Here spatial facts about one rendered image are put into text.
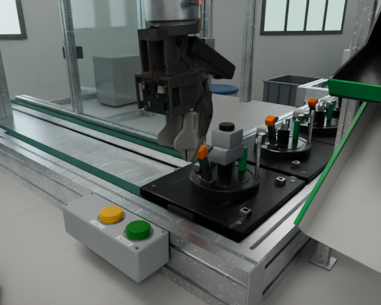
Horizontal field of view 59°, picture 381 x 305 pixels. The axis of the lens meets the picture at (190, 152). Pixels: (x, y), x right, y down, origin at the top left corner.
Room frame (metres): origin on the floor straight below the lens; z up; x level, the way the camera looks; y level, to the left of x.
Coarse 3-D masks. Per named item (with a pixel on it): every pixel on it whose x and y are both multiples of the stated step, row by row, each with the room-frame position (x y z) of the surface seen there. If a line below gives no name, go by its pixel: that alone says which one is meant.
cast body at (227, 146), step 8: (216, 128) 0.61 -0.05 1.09; (224, 128) 0.60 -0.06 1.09; (232, 128) 0.60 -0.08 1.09; (240, 128) 0.61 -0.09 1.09; (216, 136) 0.60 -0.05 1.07; (224, 136) 0.59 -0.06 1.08; (232, 136) 0.59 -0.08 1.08; (240, 136) 0.61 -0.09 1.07; (216, 144) 0.60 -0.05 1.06; (224, 144) 0.59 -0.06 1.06; (232, 144) 0.59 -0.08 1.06; (240, 144) 0.61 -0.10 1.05; (216, 152) 0.58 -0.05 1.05; (224, 152) 0.57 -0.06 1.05; (232, 152) 0.59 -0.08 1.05; (240, 152) 0.61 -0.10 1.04; (216, 160) 0.58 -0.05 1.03; (224, 160) 0.57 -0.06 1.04; (232, 160) 0.59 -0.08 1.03
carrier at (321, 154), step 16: (256, 128) 0.94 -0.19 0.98; (288, 128) 0.81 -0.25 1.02; (256, 144) 0.79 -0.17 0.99; (288, 144) 0.79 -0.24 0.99; (304, 144) 0.79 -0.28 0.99; (320, 144) 0.84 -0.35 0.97; (272, 160) 0.73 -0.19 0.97; (288, 160) 0.73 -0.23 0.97; (304, 160) 0.73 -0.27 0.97; (320, 160) 0.73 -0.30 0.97; (304, 176) 0.64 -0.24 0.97
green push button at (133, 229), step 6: (132, 222) 0.47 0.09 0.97; (138, 222) 0.47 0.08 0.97; (144, 222) 0.47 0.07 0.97; (126, 228) 0.45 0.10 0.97; (132, 228) 0.45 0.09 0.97; (138, 228) 0.45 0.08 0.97; (144, 228) 0.45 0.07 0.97; (150, 228) 0.45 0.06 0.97; (126, 234) 0.44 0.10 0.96; (132, 234) 0.44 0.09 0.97; (138, 234) 0.44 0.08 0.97; (144, 234) 0.44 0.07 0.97
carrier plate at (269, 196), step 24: (192, 168) 0.68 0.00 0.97; (144, 192) 0.59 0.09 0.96; (168, 192) 0.57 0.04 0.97; (192, 192) 0.57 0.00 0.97; (264, 192) 0.57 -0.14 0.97; (288, 192) 0.57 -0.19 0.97; (216, 216) 0.49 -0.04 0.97; (240, 216) 0.49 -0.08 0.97; (264, 216) 0.49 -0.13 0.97; (240, 240) 0.44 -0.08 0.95
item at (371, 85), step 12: (372, 36) 0.48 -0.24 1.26; (360, 48) 0.47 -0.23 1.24; (372, 48) 0.48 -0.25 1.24; (348, 60) 0.45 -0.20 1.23; (360, 60) 0.46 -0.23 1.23; (372, 60) 0.47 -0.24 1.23; (336, 72) 0.43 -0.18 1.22; (348, 72) 0.45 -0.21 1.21; (360, 72) 0.45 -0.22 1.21; (372, 72) 0.44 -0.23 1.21; (336, 84) 0.41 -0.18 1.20; (348, 84) 0.40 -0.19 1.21; (360, 84) 0.39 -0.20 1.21; (372, 84) 0.38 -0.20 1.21; (336, 96) 0.42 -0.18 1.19; (348, 96) 0.41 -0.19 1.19; (360, 96) 0.39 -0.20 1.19; (372, 96) 0.38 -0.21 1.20
